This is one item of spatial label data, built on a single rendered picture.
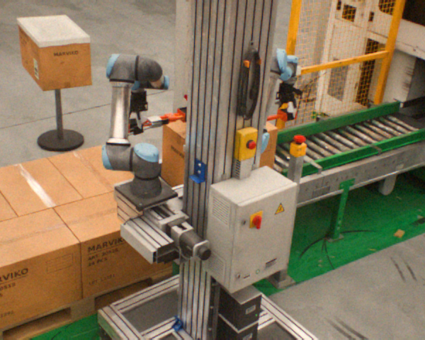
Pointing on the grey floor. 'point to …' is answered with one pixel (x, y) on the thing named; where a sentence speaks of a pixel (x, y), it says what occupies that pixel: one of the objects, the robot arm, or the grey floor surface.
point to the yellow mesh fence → (350, 57)
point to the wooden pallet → (76, 309)
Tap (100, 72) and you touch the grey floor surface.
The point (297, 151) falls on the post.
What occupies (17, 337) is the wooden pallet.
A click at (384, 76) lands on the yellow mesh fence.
